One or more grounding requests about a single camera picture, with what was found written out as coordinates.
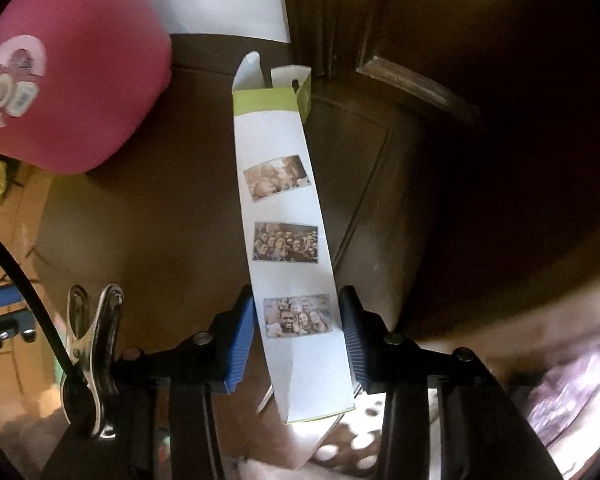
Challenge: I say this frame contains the purple ruffled floral pillow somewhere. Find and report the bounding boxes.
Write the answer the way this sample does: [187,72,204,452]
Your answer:
[525,340,600,448]

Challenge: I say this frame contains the brown polka-dot cloth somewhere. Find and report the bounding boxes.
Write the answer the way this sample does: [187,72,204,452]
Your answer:
[245,390,441,480]

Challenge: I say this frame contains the red bin with green rim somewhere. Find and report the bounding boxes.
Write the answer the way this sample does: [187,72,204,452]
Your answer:
[0,0,173,176]

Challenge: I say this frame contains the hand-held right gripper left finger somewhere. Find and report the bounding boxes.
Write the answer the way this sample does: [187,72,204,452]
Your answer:
[40,285,256,480]

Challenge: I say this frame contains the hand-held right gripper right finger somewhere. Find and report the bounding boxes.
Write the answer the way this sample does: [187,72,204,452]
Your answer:
[337,284,563,480]

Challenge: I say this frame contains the carved wooden headboard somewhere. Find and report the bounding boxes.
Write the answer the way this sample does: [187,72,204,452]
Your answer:
[280,0,600,331]

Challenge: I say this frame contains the dark wooden nightstand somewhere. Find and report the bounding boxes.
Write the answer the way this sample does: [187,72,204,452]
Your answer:
[30,32,481,411]

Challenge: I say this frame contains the white carton with photo prints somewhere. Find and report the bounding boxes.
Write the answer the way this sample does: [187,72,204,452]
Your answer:
[231,51,358,471]

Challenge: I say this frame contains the silver metal spring clip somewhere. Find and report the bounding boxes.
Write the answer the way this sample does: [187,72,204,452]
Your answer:
[60,284,126,438]

